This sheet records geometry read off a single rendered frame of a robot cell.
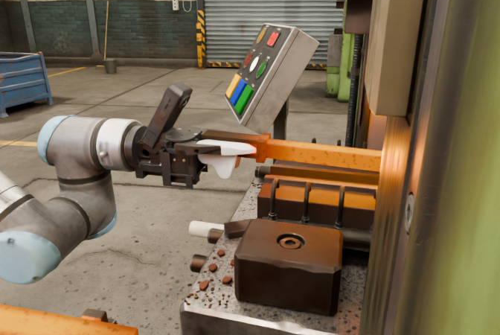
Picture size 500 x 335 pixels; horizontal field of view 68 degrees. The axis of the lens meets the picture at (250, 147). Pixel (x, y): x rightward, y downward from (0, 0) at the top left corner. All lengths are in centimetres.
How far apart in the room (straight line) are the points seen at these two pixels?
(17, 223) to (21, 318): 27
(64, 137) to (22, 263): 20
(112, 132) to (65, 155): 10
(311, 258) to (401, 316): 24
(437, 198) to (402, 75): 6
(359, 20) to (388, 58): 30
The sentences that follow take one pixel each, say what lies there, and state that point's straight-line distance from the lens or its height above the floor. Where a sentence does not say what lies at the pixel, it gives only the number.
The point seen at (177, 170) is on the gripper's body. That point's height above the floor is 100.
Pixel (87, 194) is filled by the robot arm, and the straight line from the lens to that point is 71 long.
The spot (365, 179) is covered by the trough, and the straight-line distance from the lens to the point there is 60.
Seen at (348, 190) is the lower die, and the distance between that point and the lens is 56.
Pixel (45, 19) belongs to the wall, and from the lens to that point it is 1056.
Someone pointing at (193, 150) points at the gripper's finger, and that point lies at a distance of 56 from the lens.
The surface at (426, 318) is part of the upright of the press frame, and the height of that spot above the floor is 112.
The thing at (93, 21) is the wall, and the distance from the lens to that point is 987.
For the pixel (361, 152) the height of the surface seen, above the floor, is 104.
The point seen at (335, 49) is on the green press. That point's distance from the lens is 572.
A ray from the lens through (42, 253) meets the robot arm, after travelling 62.
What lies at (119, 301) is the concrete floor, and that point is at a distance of 192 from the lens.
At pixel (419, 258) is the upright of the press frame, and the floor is 114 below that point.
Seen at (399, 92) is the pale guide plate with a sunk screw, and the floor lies 120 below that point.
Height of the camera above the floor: 124
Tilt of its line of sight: 20 degrees down
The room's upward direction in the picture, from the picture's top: straight up
